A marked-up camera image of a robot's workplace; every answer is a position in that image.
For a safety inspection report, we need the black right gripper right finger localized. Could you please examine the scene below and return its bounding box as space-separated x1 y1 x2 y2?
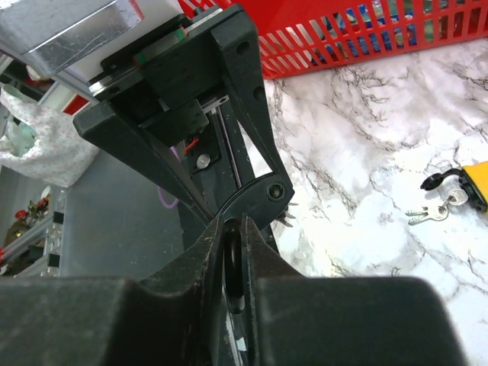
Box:
240 217 467 365

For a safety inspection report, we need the black headed key bunch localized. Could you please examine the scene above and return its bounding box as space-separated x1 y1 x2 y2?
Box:
223 217 298 316

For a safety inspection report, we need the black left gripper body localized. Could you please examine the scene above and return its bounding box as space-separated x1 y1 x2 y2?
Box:
89 5 258 146

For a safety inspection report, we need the red plastic basket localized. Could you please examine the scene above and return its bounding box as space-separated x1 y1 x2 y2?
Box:
177 0 488 80

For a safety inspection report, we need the black Kaijing padlock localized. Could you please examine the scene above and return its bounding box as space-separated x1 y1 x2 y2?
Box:
218 172 294 230

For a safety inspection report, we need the yellow Opel padlock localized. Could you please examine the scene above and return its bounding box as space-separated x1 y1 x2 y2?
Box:
420 162 487 214

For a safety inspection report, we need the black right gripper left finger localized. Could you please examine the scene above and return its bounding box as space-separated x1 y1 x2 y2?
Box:
1 217 223 365

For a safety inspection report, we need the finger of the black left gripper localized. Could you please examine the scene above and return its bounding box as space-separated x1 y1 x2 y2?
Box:
73 101 214 220
209 26 291 184

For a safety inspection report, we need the silver key bunch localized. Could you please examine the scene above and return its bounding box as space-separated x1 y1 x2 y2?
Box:
406 188 468 226

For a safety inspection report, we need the white plastic bag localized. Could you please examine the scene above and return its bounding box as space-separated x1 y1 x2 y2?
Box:
1 85 99 188

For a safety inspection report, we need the aluminium frame shelf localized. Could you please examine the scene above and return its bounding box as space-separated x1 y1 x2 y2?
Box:
1 54 89 277

